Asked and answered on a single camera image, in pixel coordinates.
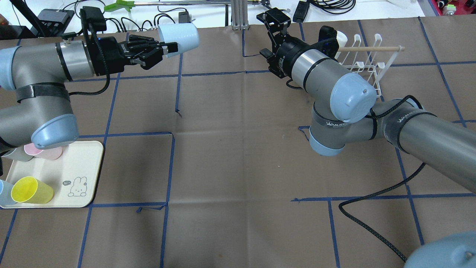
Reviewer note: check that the cream plastic tray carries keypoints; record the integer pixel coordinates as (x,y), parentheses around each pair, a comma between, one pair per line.
(73,176)

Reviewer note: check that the light blue cup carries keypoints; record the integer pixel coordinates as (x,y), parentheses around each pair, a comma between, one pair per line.
(5,194)
(184,34)

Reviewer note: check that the black power adapter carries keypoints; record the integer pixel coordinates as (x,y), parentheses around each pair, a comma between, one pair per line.
(301,11)

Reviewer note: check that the aluminium frame post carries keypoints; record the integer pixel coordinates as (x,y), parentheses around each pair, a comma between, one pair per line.
(239,9)

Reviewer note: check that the white wire cup rack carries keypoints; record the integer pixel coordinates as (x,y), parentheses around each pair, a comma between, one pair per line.
(371,62)

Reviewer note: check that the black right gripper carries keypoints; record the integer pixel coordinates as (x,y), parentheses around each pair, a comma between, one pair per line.
(287,52)

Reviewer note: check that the grey plastic cup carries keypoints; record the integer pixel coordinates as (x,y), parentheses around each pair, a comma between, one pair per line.
(17,154)

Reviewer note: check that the pale green white cup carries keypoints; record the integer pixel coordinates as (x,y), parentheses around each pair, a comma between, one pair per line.
(342,41)

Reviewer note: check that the yellow plastic cup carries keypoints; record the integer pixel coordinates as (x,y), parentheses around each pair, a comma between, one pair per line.
(32,191)

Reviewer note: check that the pink plastic cup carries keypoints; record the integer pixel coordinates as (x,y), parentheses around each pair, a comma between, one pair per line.
(48,154)

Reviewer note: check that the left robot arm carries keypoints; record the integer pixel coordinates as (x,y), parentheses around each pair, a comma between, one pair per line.
(37,74)

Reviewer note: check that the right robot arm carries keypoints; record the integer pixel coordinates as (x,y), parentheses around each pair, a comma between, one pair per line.
(346,110)

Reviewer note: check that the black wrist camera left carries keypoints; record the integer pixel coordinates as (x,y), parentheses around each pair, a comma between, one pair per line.
(92,20)

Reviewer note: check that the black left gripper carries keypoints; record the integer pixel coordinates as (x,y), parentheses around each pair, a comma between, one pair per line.
(111,54)

